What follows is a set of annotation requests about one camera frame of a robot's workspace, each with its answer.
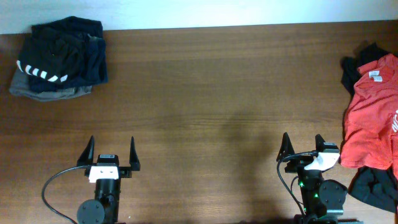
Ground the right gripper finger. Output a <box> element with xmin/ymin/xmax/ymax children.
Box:
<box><xmin>276</xmin><ymin>133</ymin><xmax>295</xmax><ymax>162</ymax></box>
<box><xmin>315</xmin><ymin>134</ymin><xmax>325</xmax><ymax>152</ymax></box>

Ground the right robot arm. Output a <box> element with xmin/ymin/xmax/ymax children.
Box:
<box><xmin>276</xmin><ymin>133</ymin><xmax>360</xmax><ymax>224</ymax></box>

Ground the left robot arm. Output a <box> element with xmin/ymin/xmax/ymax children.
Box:
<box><xmin>76</xmin><ymin>136</ymin><xmax>141</xmax><ymax>224</ymax></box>

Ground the dark green t-shirt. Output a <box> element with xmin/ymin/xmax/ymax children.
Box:
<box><xmin>16</xmin><ymin>28</ymin><xmax>86</xmax><ymax>84</ymax></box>

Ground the folded grey garment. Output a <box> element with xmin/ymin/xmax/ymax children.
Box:
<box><xmin>9</xmin><ymin>69</ymin><xmax>92</xmax><ymax>102</ymax></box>

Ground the black garment under pile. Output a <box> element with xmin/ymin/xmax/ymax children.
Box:
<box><xmin>340</xmin><ymin>42</ymin><xmax>397</xmax><ymax>213</ymax></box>

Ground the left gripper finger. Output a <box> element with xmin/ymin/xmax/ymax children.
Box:
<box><xmin>129</xmin><ymin>136</ymin><xmax>141</xmax><ymax>171</ymax></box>
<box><xmin>76</xmin><ymin>136</ymin><xmax>95</xmax><ymax>166</ymax></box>

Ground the red t-shirt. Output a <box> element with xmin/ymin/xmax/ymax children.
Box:
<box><xmin>341</xmin><ymin>54</ymin><xmax>397</xmax><ymax>175</ymax></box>

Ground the folded navy blue garment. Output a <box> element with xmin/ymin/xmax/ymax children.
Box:
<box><xmin>27</xmin><ymin>16</ymin><xmax>108</xmax><ymax>93</ymax></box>

